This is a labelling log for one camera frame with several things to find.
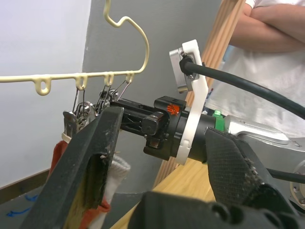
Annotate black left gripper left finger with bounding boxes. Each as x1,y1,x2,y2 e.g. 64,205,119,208
21,106,125,229

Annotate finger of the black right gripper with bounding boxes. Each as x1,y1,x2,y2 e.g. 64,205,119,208
110,98,156,118
120,113,144,134

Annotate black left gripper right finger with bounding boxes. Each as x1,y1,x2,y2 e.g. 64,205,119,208
205,127,296,216

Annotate metal hanger clip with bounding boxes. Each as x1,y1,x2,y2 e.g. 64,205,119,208
62,81,97,144
94,78,115,115
110,77,132,102

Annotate orange and white sock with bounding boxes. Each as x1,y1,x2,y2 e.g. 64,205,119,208
46,132,132,229

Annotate cream clip hanger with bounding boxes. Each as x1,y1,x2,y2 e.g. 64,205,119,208
0,0,151,96

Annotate person's white t-shirt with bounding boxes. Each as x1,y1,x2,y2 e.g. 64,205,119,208
204,0,305,139

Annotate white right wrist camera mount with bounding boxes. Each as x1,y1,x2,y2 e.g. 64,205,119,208
169,39,210,166

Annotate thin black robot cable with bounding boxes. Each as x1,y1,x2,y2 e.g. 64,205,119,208
266,167,305,185

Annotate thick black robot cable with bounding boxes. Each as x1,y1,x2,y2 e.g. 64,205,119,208
178,56,305,120

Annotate wooden post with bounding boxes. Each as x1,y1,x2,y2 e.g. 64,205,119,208
152,0,246,189

